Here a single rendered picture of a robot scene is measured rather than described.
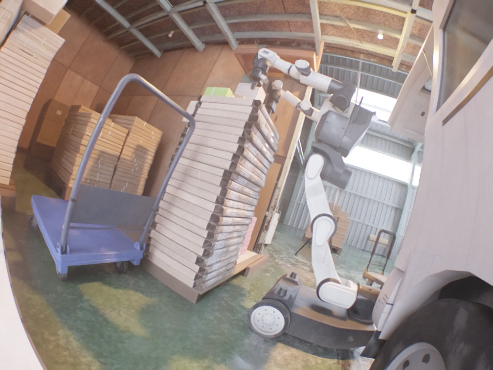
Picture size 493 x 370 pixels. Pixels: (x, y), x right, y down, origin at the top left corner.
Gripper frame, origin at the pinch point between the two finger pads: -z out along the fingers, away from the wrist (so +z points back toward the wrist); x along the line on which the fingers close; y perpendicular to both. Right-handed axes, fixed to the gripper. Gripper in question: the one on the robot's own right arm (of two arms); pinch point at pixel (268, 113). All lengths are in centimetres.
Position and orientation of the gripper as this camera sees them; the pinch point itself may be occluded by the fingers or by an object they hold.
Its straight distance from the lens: 149.5
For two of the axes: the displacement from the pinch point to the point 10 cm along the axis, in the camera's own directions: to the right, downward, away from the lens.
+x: -3.4, -1.7, -9.2
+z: 3.2, -9.4, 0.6
